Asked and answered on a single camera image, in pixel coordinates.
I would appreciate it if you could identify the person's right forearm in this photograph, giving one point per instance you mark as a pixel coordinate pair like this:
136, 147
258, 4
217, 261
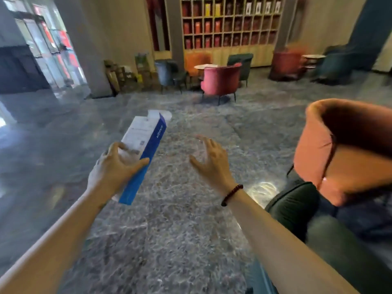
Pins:
284, 251

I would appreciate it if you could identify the dark green leather armchair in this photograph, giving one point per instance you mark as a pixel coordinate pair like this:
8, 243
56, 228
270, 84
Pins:
291, 205

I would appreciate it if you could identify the orange leather armchair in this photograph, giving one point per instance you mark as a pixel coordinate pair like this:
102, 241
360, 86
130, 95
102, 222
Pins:
312, 150

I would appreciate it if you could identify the wooden display shelf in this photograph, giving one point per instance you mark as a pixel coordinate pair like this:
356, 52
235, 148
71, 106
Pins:
232, 56

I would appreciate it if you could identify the person's left hand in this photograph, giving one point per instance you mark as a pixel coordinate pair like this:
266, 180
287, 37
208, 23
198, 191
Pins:
113, 177

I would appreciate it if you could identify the blue and white carton box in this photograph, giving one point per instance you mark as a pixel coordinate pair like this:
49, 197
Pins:
137, 131

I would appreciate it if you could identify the pile of cardboard boxes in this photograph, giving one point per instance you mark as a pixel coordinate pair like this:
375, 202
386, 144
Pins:
128, 76

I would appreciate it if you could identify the person's right hand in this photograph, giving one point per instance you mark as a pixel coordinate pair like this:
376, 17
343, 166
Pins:
216, 171

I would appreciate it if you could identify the small round side table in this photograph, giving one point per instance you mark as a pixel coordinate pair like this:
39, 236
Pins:
314, 57
203, 66

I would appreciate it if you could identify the rows of red boxes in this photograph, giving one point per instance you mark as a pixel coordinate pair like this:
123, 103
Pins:
208, 27

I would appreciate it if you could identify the glass entrance door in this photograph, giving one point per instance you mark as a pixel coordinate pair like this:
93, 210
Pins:
46, 42

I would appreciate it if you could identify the green lounge chair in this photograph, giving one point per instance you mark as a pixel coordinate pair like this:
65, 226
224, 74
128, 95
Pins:
243, 59

